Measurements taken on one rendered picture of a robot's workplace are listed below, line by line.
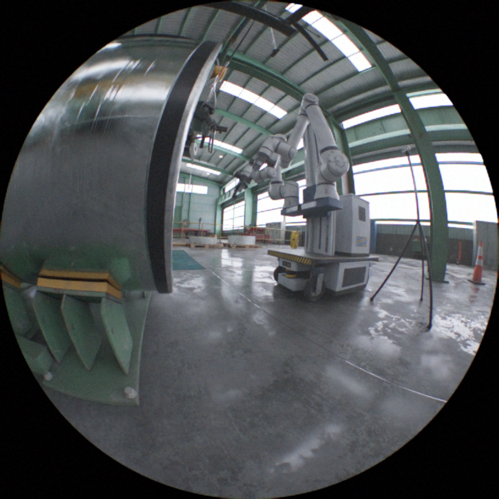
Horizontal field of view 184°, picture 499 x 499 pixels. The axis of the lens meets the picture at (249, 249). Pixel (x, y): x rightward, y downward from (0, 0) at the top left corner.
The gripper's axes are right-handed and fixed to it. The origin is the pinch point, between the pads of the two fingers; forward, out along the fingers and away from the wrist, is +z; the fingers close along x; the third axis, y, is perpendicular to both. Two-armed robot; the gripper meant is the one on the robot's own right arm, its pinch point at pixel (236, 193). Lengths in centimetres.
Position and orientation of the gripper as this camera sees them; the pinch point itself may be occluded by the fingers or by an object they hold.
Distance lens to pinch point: 129.1
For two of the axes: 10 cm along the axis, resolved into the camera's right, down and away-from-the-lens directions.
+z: -3.5, 9.1, -2.1
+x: -4.6, 0.3, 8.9
